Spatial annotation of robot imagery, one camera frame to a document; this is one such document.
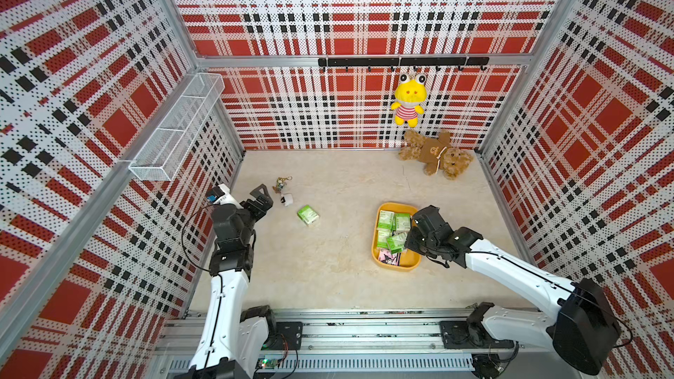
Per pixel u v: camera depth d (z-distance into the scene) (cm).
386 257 86
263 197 72
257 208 69
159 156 70
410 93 91
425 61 88
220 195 65
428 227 64
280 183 108
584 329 40
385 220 93
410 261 89
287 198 104
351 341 73
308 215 97
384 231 93
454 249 57
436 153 110
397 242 84
